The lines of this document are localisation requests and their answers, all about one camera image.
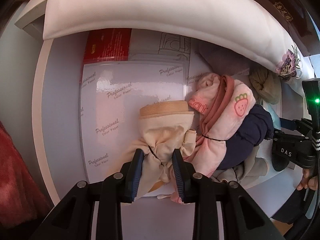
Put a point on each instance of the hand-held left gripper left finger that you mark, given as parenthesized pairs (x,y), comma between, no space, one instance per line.
(133,180)

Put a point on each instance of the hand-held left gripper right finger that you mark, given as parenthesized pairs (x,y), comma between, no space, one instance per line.
(181,180)

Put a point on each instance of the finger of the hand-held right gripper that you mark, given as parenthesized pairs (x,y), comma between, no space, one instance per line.
(287,123)
(303,128)

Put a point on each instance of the navy lace garment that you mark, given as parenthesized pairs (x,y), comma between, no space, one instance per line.
(250,135)

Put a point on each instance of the pale green knitted sock roll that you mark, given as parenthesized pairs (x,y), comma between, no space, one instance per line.
(265,85)

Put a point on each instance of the beige garment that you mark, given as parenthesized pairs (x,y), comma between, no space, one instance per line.
(162,135)

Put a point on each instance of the pink strawberry print garment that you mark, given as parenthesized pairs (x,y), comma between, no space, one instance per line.
(225,120)

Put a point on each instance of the dark brown box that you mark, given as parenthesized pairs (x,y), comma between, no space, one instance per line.
(295,35)

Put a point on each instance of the person's right hand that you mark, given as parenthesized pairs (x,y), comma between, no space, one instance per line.
(307,180)

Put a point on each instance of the light blue garment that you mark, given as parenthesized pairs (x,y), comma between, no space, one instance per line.
(273,116)

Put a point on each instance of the light grey garment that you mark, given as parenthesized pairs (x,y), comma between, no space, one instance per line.
(252,170)

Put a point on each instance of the red blanket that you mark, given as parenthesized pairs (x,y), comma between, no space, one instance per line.
(15,180)

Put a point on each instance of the white carton with line drawing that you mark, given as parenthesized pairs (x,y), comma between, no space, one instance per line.
(150,45)

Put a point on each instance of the red paper pack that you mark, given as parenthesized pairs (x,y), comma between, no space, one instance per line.
(107,45)

